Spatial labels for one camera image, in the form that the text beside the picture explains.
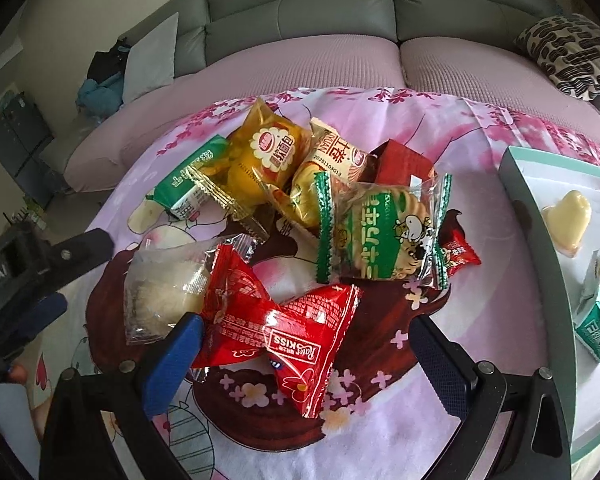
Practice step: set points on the light grey pillow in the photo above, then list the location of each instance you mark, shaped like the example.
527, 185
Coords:
150, 60

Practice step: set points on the small green snack packet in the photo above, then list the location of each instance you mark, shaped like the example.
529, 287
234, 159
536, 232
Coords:
190, 180

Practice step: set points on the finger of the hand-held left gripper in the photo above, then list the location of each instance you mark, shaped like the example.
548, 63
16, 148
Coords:
80, 255
42, 315

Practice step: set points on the small red snack packet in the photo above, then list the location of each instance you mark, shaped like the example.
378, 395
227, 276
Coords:
460, 252

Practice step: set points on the red snack box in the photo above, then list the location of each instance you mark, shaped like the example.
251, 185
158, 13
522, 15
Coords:
402, 160

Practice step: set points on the red flower print packet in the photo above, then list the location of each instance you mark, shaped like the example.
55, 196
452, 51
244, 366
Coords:
305, 350

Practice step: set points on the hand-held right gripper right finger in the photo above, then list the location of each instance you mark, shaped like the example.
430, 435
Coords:
440, 365

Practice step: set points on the grey cabinet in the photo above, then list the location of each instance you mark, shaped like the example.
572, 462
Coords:
17, 130

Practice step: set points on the black patterned pillow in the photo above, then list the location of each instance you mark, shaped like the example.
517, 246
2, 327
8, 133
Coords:
570, 55

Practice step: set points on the dark bag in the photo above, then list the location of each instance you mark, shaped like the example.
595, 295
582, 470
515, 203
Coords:
105, 65

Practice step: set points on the blue cloth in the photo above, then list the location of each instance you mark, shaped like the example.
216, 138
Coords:
97, 97

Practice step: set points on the clear yellow bun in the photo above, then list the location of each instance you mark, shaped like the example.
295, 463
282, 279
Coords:
567, 220

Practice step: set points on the grey sofa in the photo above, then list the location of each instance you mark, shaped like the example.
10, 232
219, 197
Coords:
300, 10

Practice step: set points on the red plain snack packet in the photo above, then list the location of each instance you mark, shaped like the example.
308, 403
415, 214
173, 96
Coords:
230, 305

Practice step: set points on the yellow bread packet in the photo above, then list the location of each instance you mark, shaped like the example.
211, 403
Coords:
260, 160

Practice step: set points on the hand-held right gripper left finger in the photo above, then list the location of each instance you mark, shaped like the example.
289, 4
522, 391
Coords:
172, 360

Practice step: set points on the teal shallow box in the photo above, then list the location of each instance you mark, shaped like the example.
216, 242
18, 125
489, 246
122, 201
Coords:
545, 285

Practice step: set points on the printed cartoon blanket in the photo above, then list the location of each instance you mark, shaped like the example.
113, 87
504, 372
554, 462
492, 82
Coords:
380, 440

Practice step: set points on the pink sofa cover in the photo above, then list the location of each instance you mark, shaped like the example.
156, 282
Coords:
330, 65

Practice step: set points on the green biscuit packet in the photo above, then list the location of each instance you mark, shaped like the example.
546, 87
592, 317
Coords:
380, 235

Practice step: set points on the beige cake packet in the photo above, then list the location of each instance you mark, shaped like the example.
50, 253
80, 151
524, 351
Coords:
325, 170

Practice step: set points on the clear round cake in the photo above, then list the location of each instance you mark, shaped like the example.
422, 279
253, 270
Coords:
165, 290

